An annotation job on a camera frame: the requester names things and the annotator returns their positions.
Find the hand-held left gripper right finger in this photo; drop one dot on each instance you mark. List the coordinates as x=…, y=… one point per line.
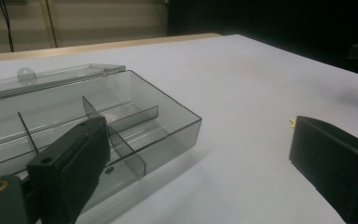
x=335, y=161

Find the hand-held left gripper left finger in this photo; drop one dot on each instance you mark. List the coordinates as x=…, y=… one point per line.
x=68, y=174

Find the clear plastic compartment box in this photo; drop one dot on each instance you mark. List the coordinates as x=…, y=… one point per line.
x=155, y=130

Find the small yellow piece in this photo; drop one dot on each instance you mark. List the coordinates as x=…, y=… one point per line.
x=292, y=123

